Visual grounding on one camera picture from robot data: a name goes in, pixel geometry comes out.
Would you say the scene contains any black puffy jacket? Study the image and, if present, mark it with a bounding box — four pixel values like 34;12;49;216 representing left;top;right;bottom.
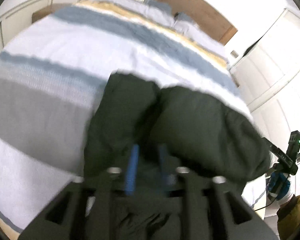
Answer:
84;73;270;190

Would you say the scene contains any striped duvet cover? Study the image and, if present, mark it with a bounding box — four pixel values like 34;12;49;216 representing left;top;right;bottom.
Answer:
0;0;253;238

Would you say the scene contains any wooden headboard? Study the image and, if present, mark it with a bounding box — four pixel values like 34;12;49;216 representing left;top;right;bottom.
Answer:
82;0;239;46

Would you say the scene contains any white wardrobe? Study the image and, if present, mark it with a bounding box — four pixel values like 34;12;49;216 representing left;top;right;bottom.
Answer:
230;9;300;112

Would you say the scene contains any right grey pillow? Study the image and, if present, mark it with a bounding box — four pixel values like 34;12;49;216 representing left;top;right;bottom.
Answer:
173;12;229;63

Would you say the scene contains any brown sleeve forearm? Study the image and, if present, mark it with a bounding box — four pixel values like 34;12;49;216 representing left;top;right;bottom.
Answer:
277;195;300;239

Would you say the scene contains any right wall switch plate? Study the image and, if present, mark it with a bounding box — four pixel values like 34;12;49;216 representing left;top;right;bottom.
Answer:
231;50;238;58

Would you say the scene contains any grey pillow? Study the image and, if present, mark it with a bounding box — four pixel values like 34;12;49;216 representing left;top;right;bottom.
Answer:
109;0;174;27
173;12;229;63

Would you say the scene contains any left grey pillow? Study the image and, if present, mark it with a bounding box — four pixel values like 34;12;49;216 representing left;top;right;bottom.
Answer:
109;0;174;27

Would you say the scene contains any right blue white gloved hand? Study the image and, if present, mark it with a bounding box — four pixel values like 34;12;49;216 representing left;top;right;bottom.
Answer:
267;171;294;205

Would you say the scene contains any left wooden nightstand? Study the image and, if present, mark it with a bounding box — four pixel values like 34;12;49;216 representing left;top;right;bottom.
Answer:
32;3;71;23

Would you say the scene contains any white radiator cover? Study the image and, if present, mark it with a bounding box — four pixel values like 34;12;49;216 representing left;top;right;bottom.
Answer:
0;0;53;52

